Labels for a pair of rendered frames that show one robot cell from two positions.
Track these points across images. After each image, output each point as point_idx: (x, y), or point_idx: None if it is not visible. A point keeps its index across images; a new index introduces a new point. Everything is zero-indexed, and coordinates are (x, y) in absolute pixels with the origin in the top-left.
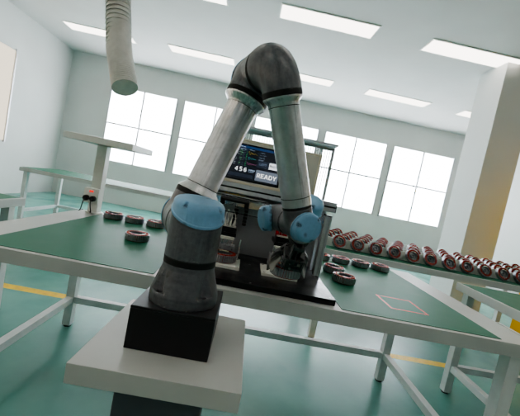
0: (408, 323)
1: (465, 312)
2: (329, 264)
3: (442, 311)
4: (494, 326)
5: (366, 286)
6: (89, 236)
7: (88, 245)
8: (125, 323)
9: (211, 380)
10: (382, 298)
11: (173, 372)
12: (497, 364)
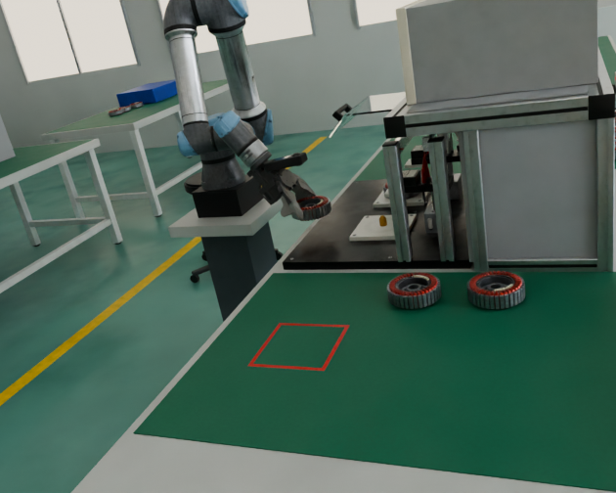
0: (223, 323)
1: (262, 474)
2: (509, 279)
3: (265, 407)
4: (176, 483)
5: (400, 325)
6: None
7: None
8: None
9: (183, 220)
10: (329, 328)
11: (194, 212)
12: None
